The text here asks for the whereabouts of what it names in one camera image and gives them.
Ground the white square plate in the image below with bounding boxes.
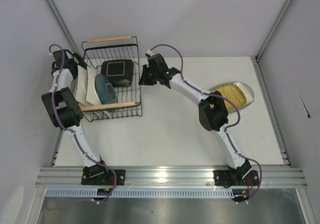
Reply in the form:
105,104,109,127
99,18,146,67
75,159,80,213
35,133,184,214
74,66,88,106
85,67,101,105

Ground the black wire dish rack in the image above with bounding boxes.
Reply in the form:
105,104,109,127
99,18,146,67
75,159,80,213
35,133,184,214
81,36,142,122

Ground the dark blue round plate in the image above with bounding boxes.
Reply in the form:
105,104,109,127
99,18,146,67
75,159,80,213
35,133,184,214
94,74,118,104

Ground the woven fan-shaped plate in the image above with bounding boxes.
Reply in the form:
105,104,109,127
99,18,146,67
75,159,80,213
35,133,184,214
211,83,247,109

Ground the white rectangular plate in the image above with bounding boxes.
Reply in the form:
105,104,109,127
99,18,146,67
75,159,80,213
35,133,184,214
209,82,252,111

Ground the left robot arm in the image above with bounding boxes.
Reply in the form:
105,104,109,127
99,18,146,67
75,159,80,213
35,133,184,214
41,44,117,186

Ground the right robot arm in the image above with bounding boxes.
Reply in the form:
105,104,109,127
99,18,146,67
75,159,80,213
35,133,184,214
139,54,252,184

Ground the black square dish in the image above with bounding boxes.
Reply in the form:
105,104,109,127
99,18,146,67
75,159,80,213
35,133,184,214
100,59,134,87

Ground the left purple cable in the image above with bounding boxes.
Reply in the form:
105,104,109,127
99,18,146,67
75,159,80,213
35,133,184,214
48,43,118,205

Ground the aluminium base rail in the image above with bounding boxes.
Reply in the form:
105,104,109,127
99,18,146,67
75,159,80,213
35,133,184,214
35,166,308,188

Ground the white slotted cable duct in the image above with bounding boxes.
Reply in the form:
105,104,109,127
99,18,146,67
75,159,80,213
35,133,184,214
46,188,235,199

